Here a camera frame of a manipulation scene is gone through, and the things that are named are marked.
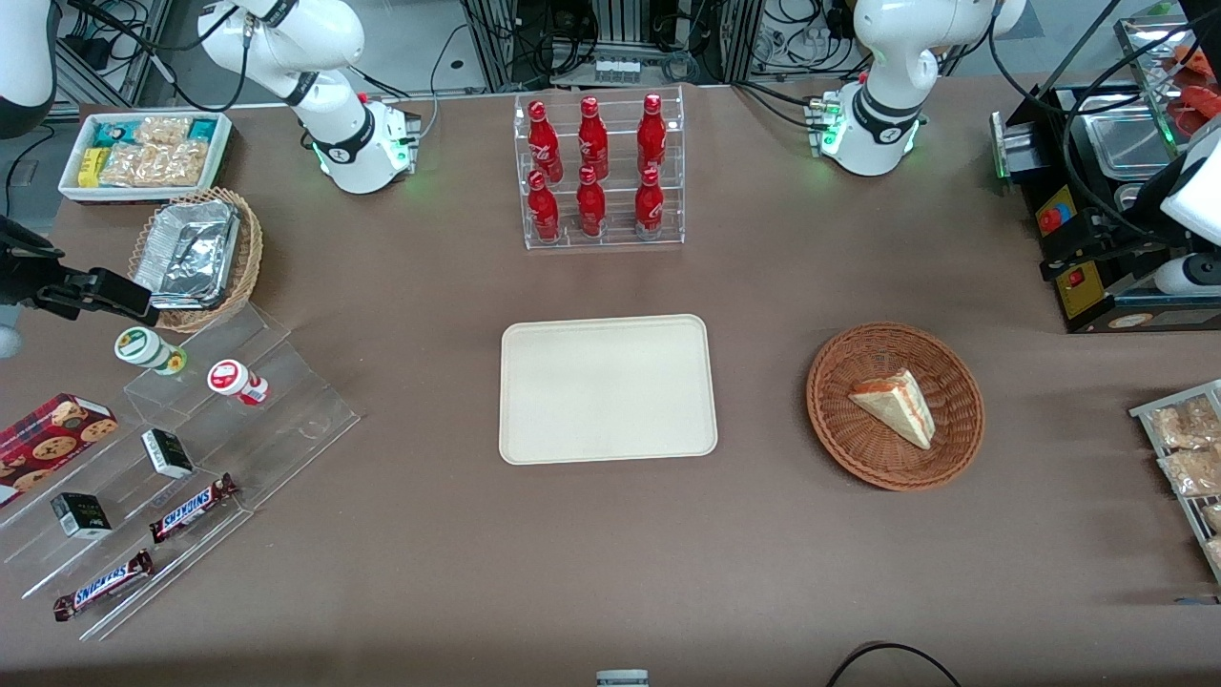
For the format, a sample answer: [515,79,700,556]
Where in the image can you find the Snickers chocolate bar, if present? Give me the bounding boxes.
[149,473,239,545]
[52,549,155,623]

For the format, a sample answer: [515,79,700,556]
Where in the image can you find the green lid yogurt cup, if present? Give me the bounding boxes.
[114,326,188,376]

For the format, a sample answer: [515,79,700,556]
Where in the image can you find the light wicker basket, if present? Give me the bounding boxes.
[128,187,264,334]

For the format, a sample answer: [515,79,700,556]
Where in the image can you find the black cable loop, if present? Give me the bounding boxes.
[825,641,964,687]

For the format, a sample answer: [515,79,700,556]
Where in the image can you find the red packaged food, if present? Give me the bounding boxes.
[1171,43,1221,135]

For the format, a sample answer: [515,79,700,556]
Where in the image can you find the white snack bin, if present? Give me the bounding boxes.
[57,111,234,205]

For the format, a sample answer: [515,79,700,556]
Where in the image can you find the clear acrylic stepped display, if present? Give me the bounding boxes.
[0,302,362,642]

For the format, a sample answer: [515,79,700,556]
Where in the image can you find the red cola bottle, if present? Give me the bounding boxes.
[634,167,665,239]
[528,170,560,243]
[528,100,562,182]
[637,93,668,175]
[576,165,607,239]
[578,95,610,180]

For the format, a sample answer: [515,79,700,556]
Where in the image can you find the aluminium foil container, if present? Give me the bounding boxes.
[134,198,241,311]

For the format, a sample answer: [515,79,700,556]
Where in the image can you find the clear bag of snacks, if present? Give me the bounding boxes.
[1149,397,1221,450]
[1158,448,1221,498]

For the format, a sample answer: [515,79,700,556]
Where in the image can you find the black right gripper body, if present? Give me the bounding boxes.
[0,216,96,308]

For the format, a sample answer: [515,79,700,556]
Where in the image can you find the aluminium frame rack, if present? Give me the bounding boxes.
[461,0,764,92]

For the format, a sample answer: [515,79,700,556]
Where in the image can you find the cream plastic tray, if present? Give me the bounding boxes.
[499,314,719,467]

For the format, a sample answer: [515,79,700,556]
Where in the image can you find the brown wicker basket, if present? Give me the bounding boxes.
[806,322,985,492]

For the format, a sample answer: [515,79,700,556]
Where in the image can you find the red cookie box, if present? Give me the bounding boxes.
[0,392,120,509]

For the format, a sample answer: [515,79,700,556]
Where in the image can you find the small black box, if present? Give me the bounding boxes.
[51,492,113,541]
[141,428,195,480]

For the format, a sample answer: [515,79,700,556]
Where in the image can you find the black counter machine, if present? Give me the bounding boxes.
[990,84,1221,335]

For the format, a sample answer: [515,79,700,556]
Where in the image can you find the red lid yogurt cup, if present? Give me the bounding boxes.
[207,359,270,407]

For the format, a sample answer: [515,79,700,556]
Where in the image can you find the clear acrylic bottle rack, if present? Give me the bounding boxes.
[513,86,686,251]

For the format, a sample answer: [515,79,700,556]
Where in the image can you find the clear cracker bag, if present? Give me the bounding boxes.
[134,115,194,146]
[99,141,209,188]

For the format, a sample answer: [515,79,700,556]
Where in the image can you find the triangular sandwich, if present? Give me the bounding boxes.
[849,368,937,450]

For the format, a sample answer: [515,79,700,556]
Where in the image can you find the stainless steel tray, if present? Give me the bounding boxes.
[1114,13,1221,163]

